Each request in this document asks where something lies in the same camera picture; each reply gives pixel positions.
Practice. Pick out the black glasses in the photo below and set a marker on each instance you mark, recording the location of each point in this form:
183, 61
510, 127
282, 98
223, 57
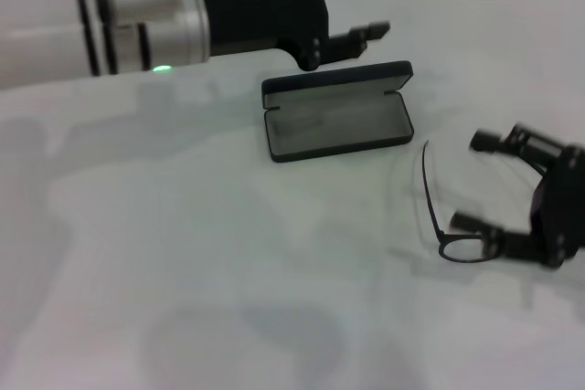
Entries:
442, 239

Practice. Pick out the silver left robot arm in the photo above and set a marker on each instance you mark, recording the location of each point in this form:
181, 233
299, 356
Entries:
151, 29

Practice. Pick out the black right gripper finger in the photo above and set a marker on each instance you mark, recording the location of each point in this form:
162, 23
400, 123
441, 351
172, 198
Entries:
486, 141
516, 241

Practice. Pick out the black glasses case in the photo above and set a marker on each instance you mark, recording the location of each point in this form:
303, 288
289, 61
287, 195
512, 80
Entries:
338, 125

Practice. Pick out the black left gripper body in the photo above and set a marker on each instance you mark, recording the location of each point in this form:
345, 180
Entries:
260, 15

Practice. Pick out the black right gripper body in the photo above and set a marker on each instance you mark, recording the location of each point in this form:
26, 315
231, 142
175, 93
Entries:
562, 207

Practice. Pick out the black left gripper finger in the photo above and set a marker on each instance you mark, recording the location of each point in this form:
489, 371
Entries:
377, 29

